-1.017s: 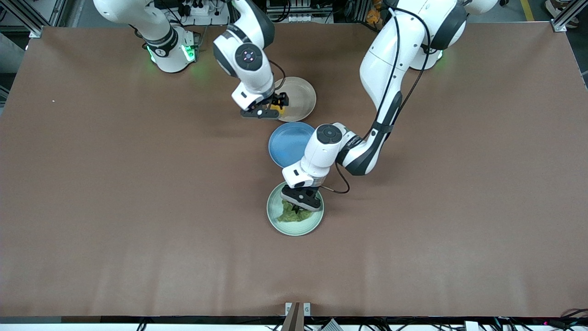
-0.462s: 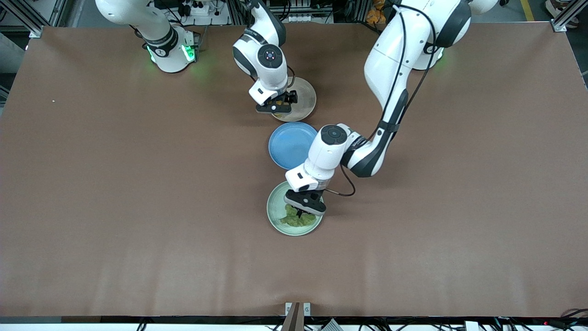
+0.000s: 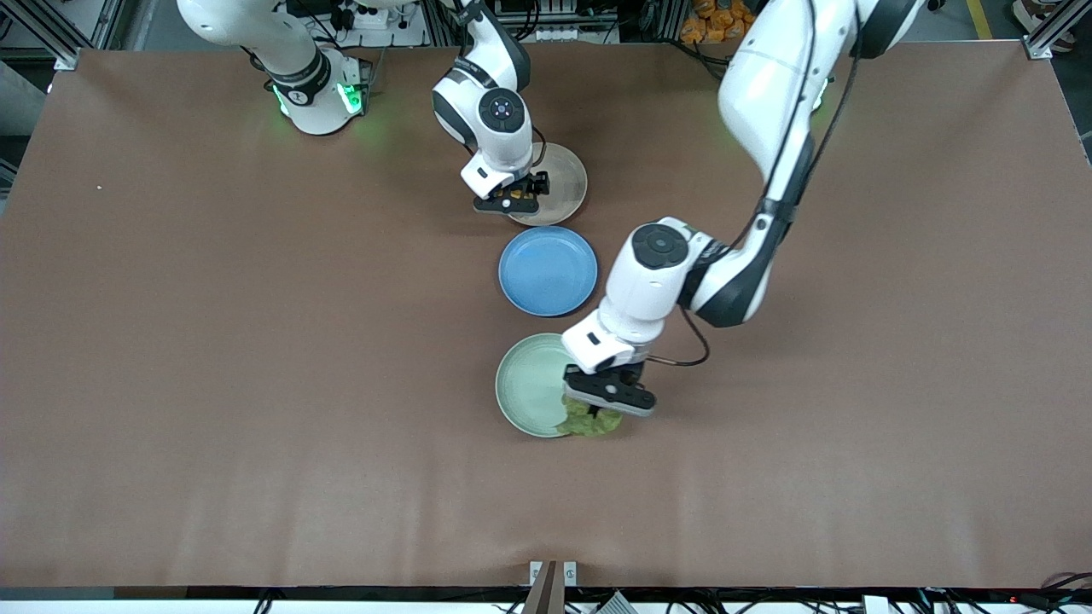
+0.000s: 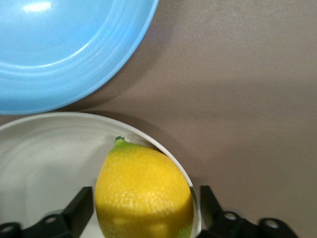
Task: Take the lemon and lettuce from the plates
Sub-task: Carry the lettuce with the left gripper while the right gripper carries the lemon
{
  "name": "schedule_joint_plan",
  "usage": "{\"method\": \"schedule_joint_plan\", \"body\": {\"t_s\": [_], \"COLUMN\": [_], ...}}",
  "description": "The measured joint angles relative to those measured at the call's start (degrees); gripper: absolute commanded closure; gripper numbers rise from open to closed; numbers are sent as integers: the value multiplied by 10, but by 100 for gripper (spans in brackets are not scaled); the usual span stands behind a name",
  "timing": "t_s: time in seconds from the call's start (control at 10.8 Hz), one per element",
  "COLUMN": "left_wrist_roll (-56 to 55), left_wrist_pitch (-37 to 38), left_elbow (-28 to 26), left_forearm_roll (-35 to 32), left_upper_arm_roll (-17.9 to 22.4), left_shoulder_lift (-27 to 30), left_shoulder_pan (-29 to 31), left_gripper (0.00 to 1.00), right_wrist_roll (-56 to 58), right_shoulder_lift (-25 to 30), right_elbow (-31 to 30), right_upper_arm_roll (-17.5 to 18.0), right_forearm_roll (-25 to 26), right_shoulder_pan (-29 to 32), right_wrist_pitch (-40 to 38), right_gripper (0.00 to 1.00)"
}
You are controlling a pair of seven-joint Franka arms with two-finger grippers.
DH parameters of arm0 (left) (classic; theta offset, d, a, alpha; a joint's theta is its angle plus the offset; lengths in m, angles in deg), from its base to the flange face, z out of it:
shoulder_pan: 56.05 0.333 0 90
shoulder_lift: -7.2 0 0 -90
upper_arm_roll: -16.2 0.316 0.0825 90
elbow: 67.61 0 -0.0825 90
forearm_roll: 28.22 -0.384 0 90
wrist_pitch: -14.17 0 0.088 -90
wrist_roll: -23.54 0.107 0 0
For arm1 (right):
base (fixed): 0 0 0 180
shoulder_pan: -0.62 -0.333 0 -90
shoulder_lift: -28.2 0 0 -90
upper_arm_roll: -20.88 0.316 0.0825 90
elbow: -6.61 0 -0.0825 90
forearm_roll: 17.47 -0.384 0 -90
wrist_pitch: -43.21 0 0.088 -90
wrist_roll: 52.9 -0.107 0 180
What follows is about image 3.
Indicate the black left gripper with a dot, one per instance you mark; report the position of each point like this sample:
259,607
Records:
632,372

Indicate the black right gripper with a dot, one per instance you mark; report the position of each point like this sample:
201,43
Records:
537,183

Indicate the yellow lemon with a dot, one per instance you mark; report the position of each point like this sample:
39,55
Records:
514,201

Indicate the green lettuce leaf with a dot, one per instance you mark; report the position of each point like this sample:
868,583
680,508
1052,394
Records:
597,425

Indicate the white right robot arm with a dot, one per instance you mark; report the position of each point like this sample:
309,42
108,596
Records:
299,43

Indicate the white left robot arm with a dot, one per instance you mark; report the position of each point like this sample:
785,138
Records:
768,94

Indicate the beige round plate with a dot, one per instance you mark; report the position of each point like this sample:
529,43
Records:
563,183

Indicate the pale green round plate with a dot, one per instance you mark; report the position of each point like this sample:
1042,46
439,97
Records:
529,384

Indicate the blue round plate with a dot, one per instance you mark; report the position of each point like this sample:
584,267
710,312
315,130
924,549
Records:
546,273

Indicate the white power strip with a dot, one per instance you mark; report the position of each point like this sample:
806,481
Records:
576,34
380,17

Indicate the pile of orange items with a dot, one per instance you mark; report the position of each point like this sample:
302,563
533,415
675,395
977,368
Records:
717,19

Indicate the metal table edge bracket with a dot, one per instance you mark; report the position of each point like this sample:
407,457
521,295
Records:
553,580

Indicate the aluminium frame post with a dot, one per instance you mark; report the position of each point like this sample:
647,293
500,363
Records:
51,34
1054,30

